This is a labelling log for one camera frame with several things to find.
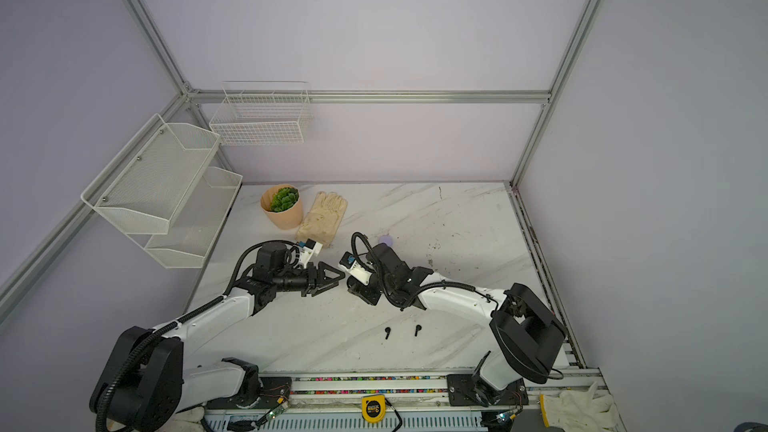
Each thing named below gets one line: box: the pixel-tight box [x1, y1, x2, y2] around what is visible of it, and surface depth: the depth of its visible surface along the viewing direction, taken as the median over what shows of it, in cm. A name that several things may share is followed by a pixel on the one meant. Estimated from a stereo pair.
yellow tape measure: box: [361, 394, 386, 423], surface depth 71 cm
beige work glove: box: [295, 191, 348, 249], surface depth 110 cm
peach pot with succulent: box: [260, 184, 303, 230], surface depth 103 cm
